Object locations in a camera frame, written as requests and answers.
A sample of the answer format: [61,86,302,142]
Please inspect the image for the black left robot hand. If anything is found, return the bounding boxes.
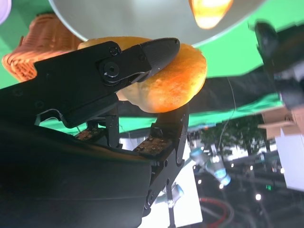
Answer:
[248,20,304,75]

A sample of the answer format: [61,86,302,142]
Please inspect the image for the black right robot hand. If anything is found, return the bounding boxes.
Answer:
[0,37,190,228]

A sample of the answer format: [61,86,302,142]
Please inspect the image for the oblong orange striped bread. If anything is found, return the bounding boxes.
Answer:
[189,0,235,29]

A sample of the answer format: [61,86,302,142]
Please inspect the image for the round orange striped bread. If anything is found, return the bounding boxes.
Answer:
[78,36,207,114]

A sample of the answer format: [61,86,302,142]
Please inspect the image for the pale green bowl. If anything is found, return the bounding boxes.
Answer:
[48,0,266,48]

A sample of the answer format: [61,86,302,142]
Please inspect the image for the orange wicker basket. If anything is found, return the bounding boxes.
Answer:
[1,13,83,83]

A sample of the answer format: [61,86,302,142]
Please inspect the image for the lavender plate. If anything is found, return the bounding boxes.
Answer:
[0,0,12,24]

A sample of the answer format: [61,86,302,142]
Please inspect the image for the green tablecloth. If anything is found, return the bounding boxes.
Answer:
[0,0,304,133]

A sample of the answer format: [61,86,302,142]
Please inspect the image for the brown cardboard box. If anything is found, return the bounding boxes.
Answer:
[257,109,304,143]

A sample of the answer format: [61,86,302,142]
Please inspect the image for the green leafy plants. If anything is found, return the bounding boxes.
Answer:
[187,116,269,157]

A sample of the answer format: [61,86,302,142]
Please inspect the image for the thin white cable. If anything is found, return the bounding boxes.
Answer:
[220,77,238,148]

